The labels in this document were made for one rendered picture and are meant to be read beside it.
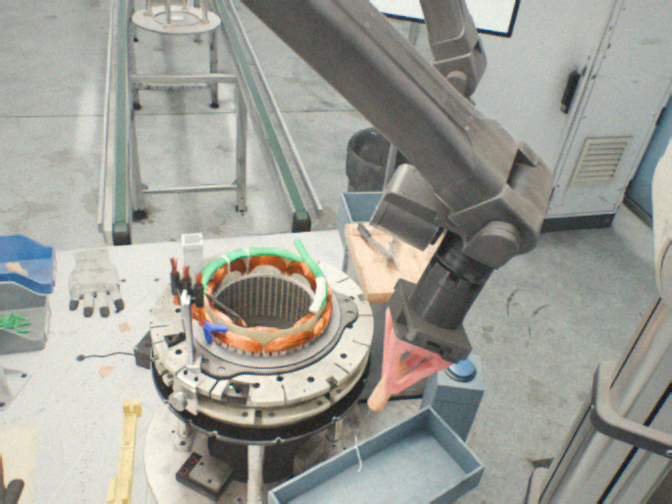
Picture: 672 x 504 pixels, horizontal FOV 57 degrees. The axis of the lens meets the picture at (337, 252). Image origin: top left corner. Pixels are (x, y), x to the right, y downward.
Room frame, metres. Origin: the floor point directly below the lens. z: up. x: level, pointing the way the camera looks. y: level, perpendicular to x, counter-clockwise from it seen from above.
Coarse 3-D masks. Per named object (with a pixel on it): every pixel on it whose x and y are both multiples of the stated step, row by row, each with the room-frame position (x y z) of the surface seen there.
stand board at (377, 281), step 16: (352, 224) 0.95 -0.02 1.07; (352, 240) 0.90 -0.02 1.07; (384, 240) 0.92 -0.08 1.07; (352, 256) 0.88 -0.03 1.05; (368, 256) 0.86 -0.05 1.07; (400, 256) 0.87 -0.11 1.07; (416, 256) 0.88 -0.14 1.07; (368, 272) 0.82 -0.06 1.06; (384, 272) 0.82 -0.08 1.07; (400, 272) 0.83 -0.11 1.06; (416, 272) 0.83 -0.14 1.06; (368, 288) 0.77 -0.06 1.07; (384, 288) 0.78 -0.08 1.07
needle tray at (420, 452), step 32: (416, 416) 0.53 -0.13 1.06; (352, 448) 0.46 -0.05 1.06; (384, 448) 0.50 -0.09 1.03; (416, 448) 0.51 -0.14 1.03; (448, 448) 0.50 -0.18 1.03; (288, 480) 0.41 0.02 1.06; (320, 480) 0.44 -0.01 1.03; (352, 480) 0.45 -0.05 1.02; (384, 480) 0.45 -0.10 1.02; (416, 480) 0.46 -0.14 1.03; (448, 480) 0.46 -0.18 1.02
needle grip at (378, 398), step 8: (400, 360) 0.45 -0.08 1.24; (400, 368) 0.44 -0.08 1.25; (384, 376) 0.44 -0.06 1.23; (400, 376) 0.44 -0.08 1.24; (376, 392) 0.43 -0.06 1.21; (384, 392) 0.43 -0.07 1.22; (368, 400) 0.43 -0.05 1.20; (376, 400) 0.43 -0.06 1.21; (384, 400) 0.43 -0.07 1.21; (376, 408) 0.42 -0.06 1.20
